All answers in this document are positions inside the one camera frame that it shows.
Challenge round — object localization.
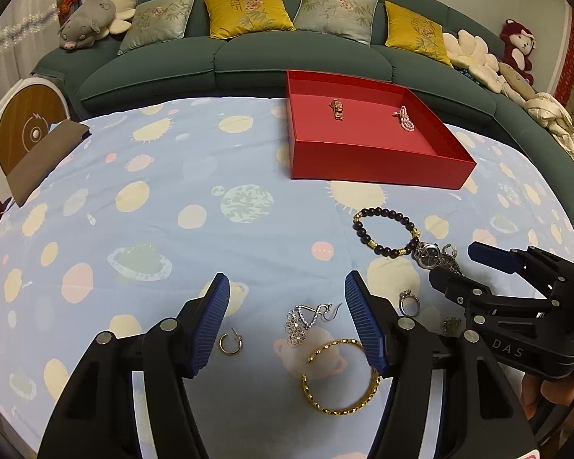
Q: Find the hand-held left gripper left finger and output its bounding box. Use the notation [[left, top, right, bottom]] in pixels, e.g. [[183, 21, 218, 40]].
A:
[[37, 272, 231, 459]]

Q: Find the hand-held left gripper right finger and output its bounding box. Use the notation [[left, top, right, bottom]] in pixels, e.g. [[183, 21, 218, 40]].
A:
[[344, 270, 539, 459]]

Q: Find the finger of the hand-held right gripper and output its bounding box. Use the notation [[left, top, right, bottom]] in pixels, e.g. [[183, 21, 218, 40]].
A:
[[429, 268, 556, 314], [468, 242, 574, 292]]

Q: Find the gold hoop earring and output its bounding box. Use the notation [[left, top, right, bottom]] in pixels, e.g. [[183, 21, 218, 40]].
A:
[[219, 328, 244, 356]]

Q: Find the rhinestone swirl earring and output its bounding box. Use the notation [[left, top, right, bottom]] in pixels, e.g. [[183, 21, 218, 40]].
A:
[[300, 302, 344, 330]]

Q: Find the silver ring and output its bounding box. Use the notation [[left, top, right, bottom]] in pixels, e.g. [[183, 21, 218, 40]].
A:
[[398, 290, 421, 316]]

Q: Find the silver wristwatch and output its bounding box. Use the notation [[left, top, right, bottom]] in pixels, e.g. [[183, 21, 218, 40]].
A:
[[414, 240, 460, 273]]

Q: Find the dark bead bracelet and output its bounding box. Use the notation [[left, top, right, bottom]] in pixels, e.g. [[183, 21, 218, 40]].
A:
[[352, 207, 422, 256]]

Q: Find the gold bangle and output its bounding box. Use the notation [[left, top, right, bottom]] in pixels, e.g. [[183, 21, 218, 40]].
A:
[[301, 339, 382, 415]]

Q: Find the red cardboard box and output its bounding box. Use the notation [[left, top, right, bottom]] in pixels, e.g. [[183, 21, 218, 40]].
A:
[[286, 70, 478, 191]]

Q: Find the person's right hand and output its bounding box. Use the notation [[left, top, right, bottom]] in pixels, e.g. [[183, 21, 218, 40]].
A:
[[521, 374, 574, 441]]

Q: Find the planet print blue blanket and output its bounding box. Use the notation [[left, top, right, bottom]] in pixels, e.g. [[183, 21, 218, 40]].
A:
[[0, 97, 574, 459]]

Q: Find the cream knot pillow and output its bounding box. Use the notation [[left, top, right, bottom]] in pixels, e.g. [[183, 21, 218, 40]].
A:
[[500, 90, 574, 169]]

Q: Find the brown plush pillow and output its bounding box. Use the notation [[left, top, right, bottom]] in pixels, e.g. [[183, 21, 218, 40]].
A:
[[497, 62, 537, 102]]

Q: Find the white flower cushion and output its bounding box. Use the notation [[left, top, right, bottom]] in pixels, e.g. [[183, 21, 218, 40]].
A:
[[442, 29, 501, 93]]

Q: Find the red monkey plush toy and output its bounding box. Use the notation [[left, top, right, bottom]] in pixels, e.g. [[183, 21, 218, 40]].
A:
[[501, 18, 538, 88]]

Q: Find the yellow embroidered cushion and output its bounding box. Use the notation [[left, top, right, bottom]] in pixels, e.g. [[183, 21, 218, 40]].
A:
[[385, 0, 453, 66], [204, 0, 295, 39]]

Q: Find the brown pouch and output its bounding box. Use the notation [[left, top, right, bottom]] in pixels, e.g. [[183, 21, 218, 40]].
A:
[[7, 120, 92, 207]]

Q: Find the dark green sofa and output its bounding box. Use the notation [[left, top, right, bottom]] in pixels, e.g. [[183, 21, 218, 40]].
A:
[[31, 0, 574, 230]]

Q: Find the white round wood-faced appliance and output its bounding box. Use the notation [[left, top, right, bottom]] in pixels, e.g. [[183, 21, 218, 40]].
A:
[[0, 75, 73, 202]]

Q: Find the pale green embroidered cushion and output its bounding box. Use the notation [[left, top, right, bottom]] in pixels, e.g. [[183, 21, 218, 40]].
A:
[[119, 0, 200, 55], [294, 0, 380, 47]]

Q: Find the grey pig plush toy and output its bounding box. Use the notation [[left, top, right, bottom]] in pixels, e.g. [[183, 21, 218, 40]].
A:
[[58, 0, 118, 50]]

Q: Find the white sheer curtain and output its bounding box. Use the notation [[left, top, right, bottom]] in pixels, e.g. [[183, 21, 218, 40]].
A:
[[0, 0, 61, 108]]

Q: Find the pink pearl bracelet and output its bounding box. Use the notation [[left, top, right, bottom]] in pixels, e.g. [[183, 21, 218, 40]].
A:
[[392, 106, 416, 133]]

